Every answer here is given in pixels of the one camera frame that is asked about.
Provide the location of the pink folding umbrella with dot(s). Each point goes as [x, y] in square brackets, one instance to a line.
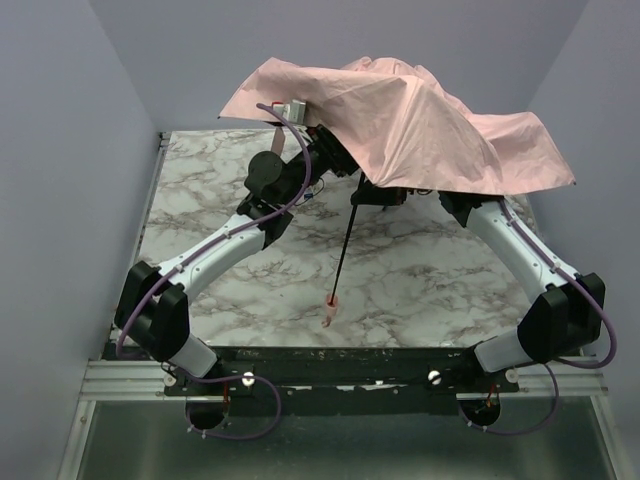
[405, 130]

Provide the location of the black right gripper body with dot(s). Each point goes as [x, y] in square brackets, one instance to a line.
[379, 195]

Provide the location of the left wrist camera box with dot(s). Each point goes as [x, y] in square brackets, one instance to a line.
[293, 111]

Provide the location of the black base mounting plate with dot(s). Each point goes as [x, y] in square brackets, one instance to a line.
[307, 381]

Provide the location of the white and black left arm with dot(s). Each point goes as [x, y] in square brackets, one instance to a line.
[153, 309]

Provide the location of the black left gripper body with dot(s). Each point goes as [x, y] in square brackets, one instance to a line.
[335, 151]

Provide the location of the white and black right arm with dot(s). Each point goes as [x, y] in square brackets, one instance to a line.
[566, 310]

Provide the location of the aluminium frame rail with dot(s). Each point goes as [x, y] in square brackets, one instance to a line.
[123, 381]

